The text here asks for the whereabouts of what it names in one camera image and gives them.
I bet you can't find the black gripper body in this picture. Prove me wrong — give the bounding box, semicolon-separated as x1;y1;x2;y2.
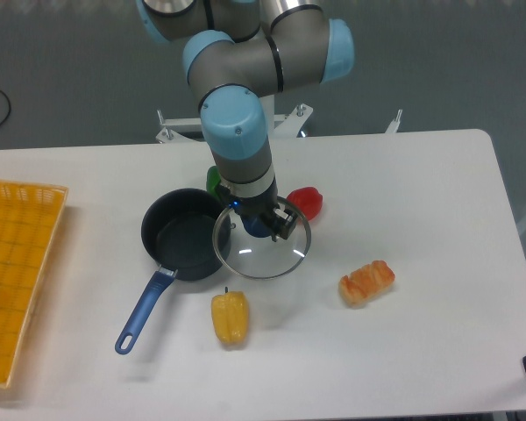
220;179;278;228

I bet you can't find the orange toy salmon sushi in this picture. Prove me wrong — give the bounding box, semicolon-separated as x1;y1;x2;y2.
338;260;395;307

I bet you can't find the yellow plastic basket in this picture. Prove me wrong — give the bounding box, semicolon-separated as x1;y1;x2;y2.
0;180;68;389

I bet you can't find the white bracket at table edge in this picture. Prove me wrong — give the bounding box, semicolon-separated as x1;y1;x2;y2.
386;109;402;134

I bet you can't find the dark saucepan with blue handle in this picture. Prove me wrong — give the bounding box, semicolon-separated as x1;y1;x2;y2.
115;188;231;355

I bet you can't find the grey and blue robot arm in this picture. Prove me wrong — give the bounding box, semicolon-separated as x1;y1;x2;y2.
137;1;355;239

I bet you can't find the glass lid with blue knob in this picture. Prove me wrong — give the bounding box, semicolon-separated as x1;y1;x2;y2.
212;197;312;280

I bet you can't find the green toy bell pepper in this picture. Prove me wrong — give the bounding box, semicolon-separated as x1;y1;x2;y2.
205;166;221;198

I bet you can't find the red toy bell pepper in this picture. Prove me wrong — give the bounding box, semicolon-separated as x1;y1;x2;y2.
287;187;323;221

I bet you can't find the yellow toy bell pepper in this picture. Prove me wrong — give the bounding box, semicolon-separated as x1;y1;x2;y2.
210;289;250;346

